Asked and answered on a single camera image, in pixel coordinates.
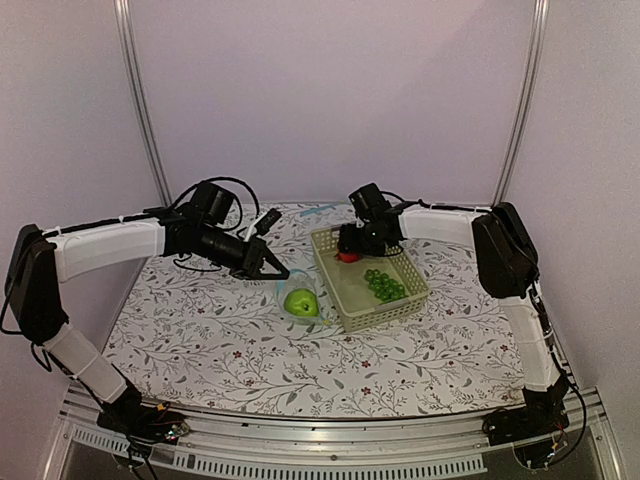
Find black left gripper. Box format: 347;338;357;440
196;224;289;281

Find red apple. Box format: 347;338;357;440
336;252;360;263

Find clear blue zip top bag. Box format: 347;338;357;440
275;269;330;326

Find green apple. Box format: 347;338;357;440
284;288;319;317

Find light green perforated plastic basket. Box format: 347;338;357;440
311;227;430;333

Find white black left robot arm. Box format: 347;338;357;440
1;177;290;444

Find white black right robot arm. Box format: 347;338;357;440
338;183;577;446

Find spare clear blue zip bag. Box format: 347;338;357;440
299;201;346;217

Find green grape bunch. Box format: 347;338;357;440
364;269;407;303

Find floral patterned table mat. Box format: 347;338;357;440
97;201;571;419

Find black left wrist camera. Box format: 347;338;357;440
245;208;282;241

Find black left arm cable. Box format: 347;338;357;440
169;176;261;236

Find aluminium front rail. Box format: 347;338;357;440
43;387;627;479

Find left aluminium frame post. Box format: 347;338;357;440
113;0;172;206

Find aluminium frame post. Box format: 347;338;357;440
113;0;172;206
492;0;550;205

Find right aluminium frame post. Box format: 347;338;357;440
492;0;550;205

